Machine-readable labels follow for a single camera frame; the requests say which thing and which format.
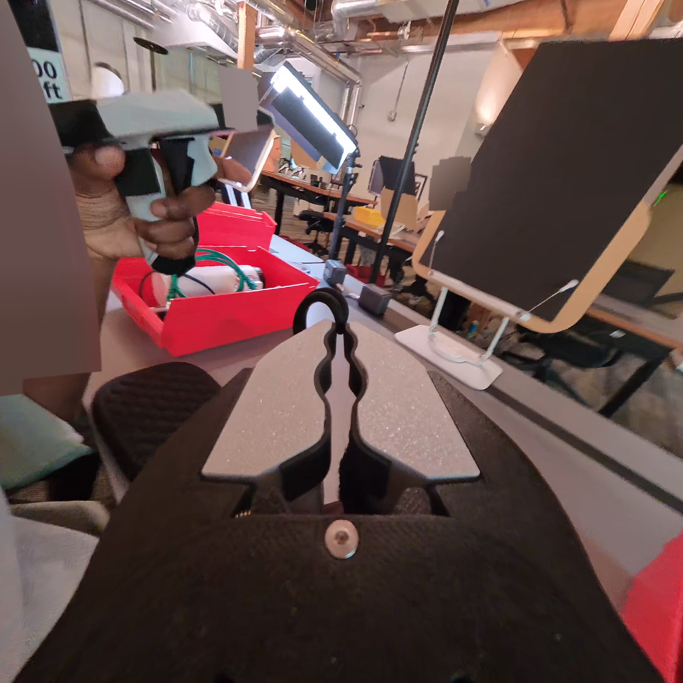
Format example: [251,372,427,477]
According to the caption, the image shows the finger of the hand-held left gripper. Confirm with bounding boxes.
[96,89,221,146]

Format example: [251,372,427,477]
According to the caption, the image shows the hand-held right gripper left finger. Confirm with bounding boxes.
[202,319,337,501]

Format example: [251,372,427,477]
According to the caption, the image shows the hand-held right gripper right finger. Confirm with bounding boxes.
[339,321,481,514]

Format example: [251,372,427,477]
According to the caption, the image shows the red plastic bin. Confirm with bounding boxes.
[621,534,683,683]
[111,245,321,357]

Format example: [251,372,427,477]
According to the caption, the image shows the black cable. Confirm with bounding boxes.
[292,288,351,342]

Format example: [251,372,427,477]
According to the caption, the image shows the green network cable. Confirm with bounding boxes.
[168,248,263,301]

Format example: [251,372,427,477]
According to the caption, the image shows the person's left forearm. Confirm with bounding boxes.
[21,256,116,425]

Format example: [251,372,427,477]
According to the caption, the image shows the person's left hand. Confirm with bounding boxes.
[67,144,253,262]

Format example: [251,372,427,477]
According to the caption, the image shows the black pole with round disc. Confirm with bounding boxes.
[368,0,461,287]
[132,36,170,92]

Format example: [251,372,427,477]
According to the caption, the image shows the black textured cushion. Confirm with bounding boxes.
[91,362,223,481]

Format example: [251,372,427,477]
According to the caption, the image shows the dark grey cube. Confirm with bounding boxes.
[359,284,394,317]

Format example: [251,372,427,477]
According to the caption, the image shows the stack of red bins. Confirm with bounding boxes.
[195,202,279,253]

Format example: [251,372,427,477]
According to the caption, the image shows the white tube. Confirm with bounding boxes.
[152,265,266,301]

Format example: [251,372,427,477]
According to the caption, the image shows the LED light panel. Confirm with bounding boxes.
[256,60,360,175]

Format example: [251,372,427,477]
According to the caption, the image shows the wooden office desk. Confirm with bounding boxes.
[259,171,377,235]
[584,307,683,418]
[323,211,430,254]

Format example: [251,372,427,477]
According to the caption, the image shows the black light stand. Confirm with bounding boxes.
[327,152,365,263]

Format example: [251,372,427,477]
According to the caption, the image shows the black board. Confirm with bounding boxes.
[368,156,429,196]
[419,37,683,324]

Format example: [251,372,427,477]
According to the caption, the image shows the black office chair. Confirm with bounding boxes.
[603,260,677,306]

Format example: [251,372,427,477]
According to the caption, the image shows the person's pale sweatshirt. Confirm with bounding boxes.
[0,395,115,683]

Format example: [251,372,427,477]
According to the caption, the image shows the wooden post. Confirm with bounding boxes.
[236,0,258,71]

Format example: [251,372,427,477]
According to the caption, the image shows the thin black wire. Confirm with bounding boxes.
[139,268,218,301]

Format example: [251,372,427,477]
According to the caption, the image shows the silver ventilation duct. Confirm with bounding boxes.
[181,0,385,107]

